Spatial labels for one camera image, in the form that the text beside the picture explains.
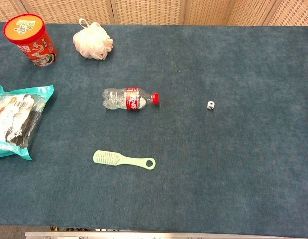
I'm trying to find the red instant noodle cup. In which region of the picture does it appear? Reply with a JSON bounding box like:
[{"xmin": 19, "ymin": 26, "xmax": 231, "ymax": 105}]
[{"xmin": 2, "ymin": 13, "xmax": 58, "ymax": 67}]

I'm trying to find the clear plastic bottle red cap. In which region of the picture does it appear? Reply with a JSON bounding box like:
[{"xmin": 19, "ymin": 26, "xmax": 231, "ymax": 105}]
[{"xmin": 102, "ymin": 87, "xmax": 160, "ymax": 111}]

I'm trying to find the teal snack package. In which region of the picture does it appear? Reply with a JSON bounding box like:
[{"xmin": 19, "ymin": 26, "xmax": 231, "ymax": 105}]
[{"xmin": 0, "ymin": 84, "xmax": 55, "ymax": 161}]

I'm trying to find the white mesh bath sponge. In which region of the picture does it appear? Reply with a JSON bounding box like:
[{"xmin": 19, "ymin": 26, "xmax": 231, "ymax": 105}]
[{"xmin": 72, "ymin": 18, "xmax": 114, "ymax": 61}]

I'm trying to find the light green hairbrush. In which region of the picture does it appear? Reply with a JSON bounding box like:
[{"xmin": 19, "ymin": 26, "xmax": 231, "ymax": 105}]
[{"xmin": 93, "ymin": 150, "xmax": 156, "ymax": 171}]

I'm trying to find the teal table cloth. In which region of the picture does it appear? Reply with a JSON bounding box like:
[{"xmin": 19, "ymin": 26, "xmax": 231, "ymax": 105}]
[{"xmin": 0, "ymin": 21, "xmax": 308, "ymax": 236}]

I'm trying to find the woven rattan folding screen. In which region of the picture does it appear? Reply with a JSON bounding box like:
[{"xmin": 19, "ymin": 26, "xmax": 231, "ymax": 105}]
[{"xmin": 0, "ymin": 0, "xmax": 308, "ymax": 26}]

